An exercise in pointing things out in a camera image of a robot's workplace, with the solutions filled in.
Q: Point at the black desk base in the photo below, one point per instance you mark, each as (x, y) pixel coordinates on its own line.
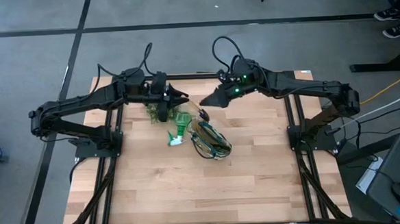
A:
(383, 67)

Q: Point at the green spray bottle white trigger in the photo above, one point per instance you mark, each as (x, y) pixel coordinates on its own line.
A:
(181, 121)

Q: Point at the black metal table frame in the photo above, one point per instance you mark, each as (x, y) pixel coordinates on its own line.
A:
(198, 76)

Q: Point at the dark grey desk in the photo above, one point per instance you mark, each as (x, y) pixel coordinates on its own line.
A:
(398, 163)

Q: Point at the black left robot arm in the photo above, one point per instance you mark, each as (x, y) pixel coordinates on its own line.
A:
(76, 101)

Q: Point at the bushy plant in black pot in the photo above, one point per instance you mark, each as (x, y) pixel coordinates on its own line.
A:
(151, 114)

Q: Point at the beige green gardening bag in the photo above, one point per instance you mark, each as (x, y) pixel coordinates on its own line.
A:
(210, 140)

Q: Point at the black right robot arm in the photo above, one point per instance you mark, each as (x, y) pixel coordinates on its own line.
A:
(305, 86)

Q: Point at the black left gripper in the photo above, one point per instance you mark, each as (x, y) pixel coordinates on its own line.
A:
(161, 93)

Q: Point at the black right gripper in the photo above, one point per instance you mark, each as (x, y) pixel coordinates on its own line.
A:
(243, 82)

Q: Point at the white power strip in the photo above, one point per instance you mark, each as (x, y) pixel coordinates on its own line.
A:
(368, 178)

